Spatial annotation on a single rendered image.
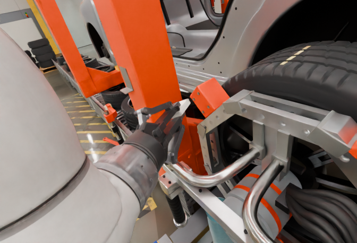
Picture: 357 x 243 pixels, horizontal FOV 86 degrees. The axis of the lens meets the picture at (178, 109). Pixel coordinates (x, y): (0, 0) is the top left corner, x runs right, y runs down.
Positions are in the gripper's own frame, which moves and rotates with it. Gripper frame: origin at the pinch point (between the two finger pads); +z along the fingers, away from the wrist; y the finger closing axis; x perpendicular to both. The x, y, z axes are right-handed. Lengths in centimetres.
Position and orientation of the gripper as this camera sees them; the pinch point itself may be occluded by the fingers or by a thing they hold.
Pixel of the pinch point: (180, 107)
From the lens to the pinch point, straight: 46.6
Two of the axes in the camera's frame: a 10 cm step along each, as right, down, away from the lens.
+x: -8.2, 2.9, 5.0
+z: 3.5, -4.4, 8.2
